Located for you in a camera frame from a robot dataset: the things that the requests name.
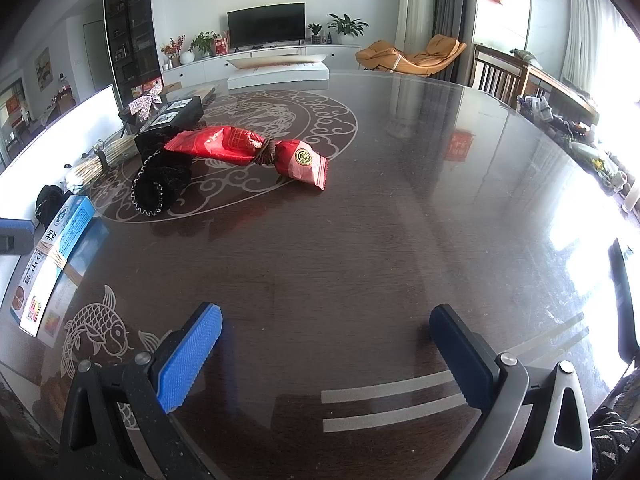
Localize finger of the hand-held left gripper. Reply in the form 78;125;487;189
0;217;37;257

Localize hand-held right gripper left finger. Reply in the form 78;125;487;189
57;302;223;480

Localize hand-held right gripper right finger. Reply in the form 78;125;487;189
429;304;593;480

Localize blue and white box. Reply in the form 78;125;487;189
9;195;98;338

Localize black cloth pouch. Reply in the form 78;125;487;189
35;185;76;226

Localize bundle of wooden sticks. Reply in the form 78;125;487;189
65;135;143;193

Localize white storage box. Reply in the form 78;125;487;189
0;84;122;321

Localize black pouch white stitched edge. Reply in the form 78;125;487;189
131;127;193;216

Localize sequin bow ornament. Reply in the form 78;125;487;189
128;85;164;122

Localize black box white labels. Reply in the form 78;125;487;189
119;96;205;133

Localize red snack packet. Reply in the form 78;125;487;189
164;126;328;191

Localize black packet clear sleeve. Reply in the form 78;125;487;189
162;85;217;103

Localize dark wooden console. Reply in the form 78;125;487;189
50;85;77;117

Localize dark chair back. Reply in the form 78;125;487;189
607;237;640;361

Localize person's patterned clothing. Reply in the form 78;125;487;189
590;405;640;480

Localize red gift boxes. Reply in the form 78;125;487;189
131;77;163;98

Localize black glass display cabinet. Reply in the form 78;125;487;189
103;0;166;106

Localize red flower arrangement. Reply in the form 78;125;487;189
161;36;186;68

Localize pile of small bottles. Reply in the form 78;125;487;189
515;92;631;196

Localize bushy green potted plant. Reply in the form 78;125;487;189
190;31;218;58

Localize dark wooden chair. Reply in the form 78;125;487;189
470;44;526;106

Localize wooden side desk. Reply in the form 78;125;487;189
510;50;601;126

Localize white large flat carton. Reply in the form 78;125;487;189
227;62;331;91

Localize beige cardboard tray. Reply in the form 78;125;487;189
226;54;328;68

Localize orange lounge chair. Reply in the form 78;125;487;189
356;34;467;78

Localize white television cabinet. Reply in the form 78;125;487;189
160;44;371;83

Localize black television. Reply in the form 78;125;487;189
227;2;306;50

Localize white sheer curtain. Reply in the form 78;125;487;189
560;0;608;91

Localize grey curtain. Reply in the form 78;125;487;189
432;0;476;83

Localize large potted plant white pot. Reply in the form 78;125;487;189
327;13;370;45

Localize framed wall picture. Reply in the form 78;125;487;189
34;47;52;92

